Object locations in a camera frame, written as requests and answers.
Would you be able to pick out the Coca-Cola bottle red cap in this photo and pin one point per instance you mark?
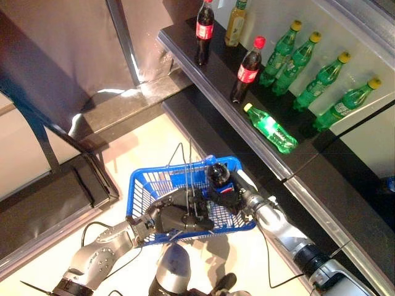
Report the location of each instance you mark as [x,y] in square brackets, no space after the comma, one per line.
[204,31]
[248,72]

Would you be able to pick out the small yellow tea bottle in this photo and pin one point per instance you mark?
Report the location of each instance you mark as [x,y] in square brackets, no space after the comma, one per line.
[236,26]

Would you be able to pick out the grey shelf with clear rail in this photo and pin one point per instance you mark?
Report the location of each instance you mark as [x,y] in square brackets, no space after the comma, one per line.
[364,15]

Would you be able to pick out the green Sprite bottle yellow cap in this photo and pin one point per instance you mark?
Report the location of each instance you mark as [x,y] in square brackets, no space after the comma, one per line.
[321,83]
[345,106]
[294,66]
[271,129]
[279,57]

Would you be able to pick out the thin black zip tie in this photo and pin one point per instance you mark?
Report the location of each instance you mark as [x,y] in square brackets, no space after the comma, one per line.
[341,247]
[37,286]

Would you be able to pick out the blue plastic shopping basket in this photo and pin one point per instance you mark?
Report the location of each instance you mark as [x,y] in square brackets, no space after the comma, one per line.
[145,185]

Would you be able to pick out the black metal floor stand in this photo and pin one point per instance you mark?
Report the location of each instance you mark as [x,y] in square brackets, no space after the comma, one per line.
[77,160]

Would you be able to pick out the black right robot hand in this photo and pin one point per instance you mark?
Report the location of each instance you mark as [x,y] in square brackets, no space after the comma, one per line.
[236,192]

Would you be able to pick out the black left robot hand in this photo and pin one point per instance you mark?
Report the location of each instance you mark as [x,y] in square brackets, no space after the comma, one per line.
[176,216]

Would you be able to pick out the silver left robot leg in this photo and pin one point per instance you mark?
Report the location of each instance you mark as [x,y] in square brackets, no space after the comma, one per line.
[172,268]

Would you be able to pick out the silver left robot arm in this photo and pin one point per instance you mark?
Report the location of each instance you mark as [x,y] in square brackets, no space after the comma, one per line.
[98,256]

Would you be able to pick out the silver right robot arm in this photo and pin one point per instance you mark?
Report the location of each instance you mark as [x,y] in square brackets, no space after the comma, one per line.
[284,228]

